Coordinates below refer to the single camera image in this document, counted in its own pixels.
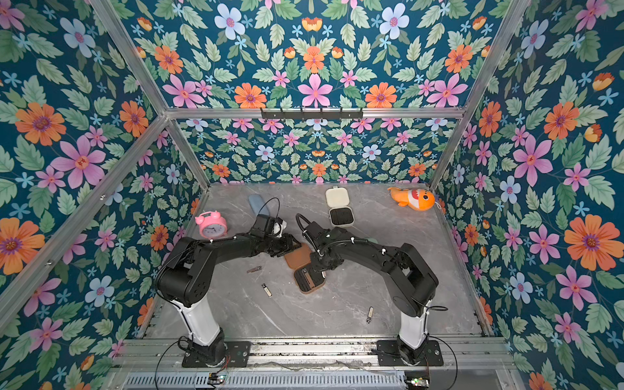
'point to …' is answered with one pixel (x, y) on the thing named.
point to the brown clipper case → (300, 260)
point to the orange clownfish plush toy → (416, 198)
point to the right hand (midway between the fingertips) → (325, 262)
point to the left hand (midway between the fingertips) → (301, 244)
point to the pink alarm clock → (212, 224)
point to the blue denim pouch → (257, 205)
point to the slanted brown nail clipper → (254, 269)
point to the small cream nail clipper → (266, 290)
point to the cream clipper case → (340, 214)
